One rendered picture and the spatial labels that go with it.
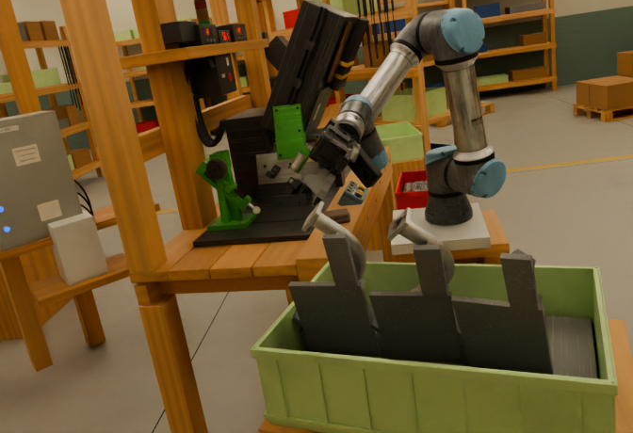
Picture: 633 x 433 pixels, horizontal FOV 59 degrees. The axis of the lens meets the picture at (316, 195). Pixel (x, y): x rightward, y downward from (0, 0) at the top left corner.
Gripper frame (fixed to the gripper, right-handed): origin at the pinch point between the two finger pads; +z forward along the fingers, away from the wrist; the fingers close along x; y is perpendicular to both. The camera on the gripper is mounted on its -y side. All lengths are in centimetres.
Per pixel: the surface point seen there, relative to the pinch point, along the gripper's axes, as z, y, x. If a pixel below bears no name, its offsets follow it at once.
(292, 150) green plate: -87, 6, -59
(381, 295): 19.0, -16.6, -1.0
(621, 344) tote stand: 1, -69, 8
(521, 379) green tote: 33, -36, 13
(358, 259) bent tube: 13.4, -10.4, -1.6
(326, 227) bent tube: 13.3, -1.5, 0.7
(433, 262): 19.9, -18.0, 12.6
